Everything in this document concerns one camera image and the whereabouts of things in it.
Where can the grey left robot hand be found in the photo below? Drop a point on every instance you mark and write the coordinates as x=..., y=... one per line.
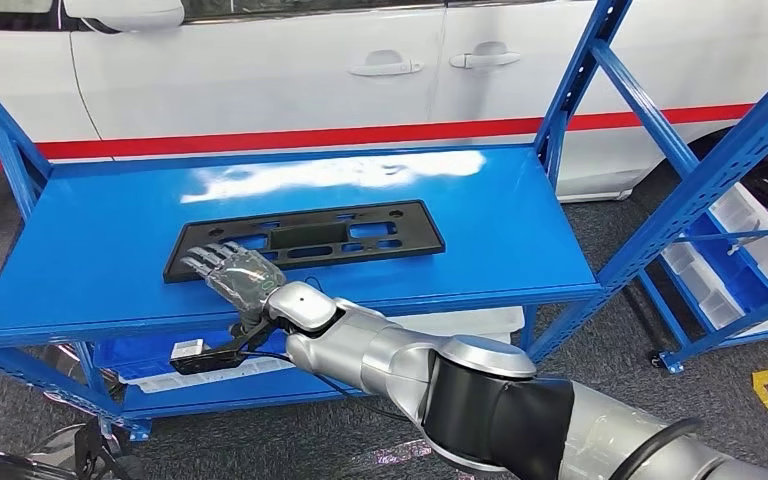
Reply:
x=132, y=470

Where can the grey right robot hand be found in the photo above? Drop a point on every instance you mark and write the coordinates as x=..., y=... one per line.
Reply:
x=245, y=278

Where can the black plastic plate holder part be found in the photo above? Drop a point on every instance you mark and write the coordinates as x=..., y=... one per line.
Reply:
x=304, y=235

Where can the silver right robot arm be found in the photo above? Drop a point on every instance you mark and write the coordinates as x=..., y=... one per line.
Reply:
x=390, y=358

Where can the blue plastic bin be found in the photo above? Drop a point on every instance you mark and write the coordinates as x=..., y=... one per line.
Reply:
x=145, y=351

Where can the white car with red stripe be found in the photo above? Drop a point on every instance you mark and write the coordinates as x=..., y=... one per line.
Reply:
x=225, y=79

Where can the blue steel shelving rack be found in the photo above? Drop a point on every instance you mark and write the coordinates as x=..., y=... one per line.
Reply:
x=742, y=329
x=490, y=265

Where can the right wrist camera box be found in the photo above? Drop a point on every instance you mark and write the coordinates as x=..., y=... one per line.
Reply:
x=205, y=361

